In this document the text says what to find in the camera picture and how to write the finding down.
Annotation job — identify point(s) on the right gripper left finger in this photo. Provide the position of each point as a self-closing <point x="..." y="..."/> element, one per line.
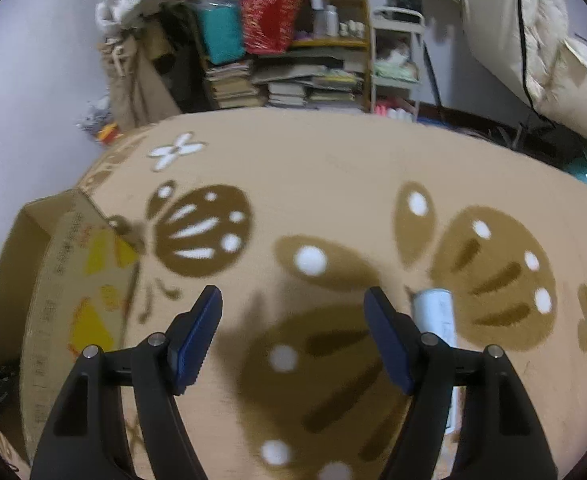
<point x="85" y="435"/>

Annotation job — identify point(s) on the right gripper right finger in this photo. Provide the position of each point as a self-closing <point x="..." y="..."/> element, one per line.
<point x="501" y="436"/>

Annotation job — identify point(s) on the light blue handheld device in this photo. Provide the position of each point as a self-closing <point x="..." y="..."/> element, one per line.
<point x="433" y="312"/>

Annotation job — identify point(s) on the cardboard box with yellow print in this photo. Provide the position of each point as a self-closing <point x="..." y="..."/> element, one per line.
<point x="66" y="281"/>

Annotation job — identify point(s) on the beige butterfly pattern rug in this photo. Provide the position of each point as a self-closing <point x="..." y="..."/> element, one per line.
<point x="293" y="215"/>

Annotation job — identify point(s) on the plastic bag of toys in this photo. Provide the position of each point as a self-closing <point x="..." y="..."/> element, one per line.
<point x="99" y="123"/>

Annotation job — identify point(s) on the beige hanging trousers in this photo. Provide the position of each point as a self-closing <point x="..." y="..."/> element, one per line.
<point x="137" y="94"/>

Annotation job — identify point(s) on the stack of books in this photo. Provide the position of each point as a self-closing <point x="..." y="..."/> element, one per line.
<point x="231" y="86"/>

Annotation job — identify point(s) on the white metal cart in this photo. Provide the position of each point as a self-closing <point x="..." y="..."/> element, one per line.
<point x="396" y="62"/>

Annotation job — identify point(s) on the white folded mattress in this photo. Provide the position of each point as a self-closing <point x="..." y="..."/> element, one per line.
<point x="528" y="46"/>

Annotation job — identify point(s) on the wooden bookshelf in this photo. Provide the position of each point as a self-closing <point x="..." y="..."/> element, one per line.
<point x="284" y="53"/>

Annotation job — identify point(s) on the red bag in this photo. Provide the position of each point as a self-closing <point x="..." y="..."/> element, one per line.
<point x="269" y="25"/>

